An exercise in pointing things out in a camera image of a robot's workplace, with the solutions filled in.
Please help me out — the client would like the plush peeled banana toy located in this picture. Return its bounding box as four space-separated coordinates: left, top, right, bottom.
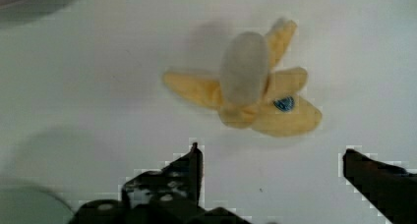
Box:
162 20 323 137

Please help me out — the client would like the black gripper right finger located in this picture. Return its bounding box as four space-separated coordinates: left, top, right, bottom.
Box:
342 148 417 224

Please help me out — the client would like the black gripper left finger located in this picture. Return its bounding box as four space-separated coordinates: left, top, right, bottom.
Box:
68 142 251 224

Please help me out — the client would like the grey round plate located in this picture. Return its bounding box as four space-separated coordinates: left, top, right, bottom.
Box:
0 0 79 28

